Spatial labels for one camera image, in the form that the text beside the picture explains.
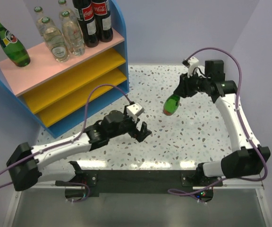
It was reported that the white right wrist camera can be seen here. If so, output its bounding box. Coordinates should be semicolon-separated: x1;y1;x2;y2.
182;56;199;77

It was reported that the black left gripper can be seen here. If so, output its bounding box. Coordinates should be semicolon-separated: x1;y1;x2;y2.
108;105;151;141

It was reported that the aluminium rail frame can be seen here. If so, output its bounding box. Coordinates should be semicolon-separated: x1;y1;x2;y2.
4;183;272;227

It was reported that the cola bottle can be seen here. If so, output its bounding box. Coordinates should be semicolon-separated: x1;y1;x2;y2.
92;0;113;43
72;0;99;47

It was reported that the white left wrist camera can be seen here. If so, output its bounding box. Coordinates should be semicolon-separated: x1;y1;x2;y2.
126;103;145;122

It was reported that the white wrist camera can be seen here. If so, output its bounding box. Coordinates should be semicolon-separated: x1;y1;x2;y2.
182;56;199;77
126;103;145;122

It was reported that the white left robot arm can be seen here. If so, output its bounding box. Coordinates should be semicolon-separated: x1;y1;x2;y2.
6;110;152;192

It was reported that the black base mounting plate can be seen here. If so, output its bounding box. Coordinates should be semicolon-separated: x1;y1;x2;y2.
55;163;224;204

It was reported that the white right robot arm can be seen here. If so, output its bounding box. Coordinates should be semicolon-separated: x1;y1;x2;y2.
173;57;270;186

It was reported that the green glass bottle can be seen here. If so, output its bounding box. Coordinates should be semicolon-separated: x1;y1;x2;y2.
0;22;31;67
163;94;180;116

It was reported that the clear soda bottle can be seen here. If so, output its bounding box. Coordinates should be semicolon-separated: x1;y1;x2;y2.
42;17;69;62
34;6;54;39
61;10;85;56

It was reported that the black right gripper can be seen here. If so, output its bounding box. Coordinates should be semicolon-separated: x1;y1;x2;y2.
173;70;210;98

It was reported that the clear soda bottle shelved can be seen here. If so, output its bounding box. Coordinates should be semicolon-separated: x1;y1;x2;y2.
58;0;77;22

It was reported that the blue shelf with coloured boards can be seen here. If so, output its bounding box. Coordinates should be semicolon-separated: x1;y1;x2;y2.
0;0;129;138

